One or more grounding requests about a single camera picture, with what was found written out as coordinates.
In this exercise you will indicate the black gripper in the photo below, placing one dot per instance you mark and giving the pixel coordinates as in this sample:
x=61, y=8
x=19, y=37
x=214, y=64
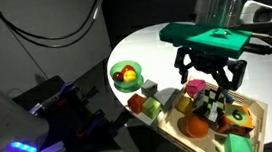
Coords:
x=211, y=63

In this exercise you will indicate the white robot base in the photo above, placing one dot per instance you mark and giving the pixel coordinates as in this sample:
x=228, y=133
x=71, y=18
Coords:
x=6, y=122

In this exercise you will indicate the magenta block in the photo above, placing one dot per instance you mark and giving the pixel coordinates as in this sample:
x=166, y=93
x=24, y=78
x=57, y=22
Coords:
x=195, y=87

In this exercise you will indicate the blue block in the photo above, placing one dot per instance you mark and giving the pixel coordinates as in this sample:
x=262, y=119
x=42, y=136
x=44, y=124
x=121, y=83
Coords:
x=229, y=99

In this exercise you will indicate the grey block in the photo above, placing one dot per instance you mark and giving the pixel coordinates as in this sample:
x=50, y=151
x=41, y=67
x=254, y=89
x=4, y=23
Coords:
x=149, y=87

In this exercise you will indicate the wooden tray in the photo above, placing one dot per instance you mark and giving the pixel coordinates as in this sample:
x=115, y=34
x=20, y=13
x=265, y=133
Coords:
x=174, y=129

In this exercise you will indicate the lime green block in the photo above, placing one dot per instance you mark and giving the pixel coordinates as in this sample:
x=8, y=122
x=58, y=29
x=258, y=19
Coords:
x=151, y=107

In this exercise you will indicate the orange block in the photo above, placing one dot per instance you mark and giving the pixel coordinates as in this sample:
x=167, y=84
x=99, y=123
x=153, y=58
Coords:
x=136, y=103

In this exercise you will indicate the checkered cube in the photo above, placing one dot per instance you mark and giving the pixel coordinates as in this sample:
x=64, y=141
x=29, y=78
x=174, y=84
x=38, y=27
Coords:
x=209, y=105

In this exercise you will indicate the yellow toy lemon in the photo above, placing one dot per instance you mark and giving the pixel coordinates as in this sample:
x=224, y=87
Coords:
x=183, y=105

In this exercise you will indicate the orange number six cube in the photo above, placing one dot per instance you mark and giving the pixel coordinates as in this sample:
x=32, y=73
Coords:
x=235, y=120

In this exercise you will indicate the orange toy fruit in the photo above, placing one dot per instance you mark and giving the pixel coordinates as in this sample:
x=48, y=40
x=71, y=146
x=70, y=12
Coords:
x=197, y=127

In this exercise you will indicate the yellow toy fruit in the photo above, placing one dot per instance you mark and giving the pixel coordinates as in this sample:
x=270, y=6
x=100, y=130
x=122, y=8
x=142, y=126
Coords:
x=129, y=76

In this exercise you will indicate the green plastic bowl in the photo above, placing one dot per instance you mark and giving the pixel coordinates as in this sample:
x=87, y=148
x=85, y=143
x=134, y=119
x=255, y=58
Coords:
x=127, y=85

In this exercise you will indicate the dark red toy fruit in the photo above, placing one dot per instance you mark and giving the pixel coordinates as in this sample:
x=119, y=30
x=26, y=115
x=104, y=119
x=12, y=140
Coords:
x=118, y=76

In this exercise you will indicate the blue black clamp equipment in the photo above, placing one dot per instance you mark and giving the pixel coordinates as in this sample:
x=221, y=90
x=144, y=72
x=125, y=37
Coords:
x=92, y=125

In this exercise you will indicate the purple clamp orange tip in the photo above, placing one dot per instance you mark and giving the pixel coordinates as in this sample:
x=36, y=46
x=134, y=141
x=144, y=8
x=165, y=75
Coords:
x=65, y=93

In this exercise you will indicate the black perforated breadboard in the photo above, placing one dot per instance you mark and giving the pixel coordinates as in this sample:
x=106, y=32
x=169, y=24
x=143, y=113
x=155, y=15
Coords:
x=60, y=126

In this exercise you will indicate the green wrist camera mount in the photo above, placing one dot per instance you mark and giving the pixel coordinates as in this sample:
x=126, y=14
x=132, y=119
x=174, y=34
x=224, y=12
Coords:
x=206, y=39

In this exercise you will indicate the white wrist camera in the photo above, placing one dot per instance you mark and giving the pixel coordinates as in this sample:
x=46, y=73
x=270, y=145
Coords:
x=260, y=12

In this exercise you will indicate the aluminium rail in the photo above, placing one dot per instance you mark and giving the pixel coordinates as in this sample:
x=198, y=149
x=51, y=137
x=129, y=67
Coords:
x=51, y=151

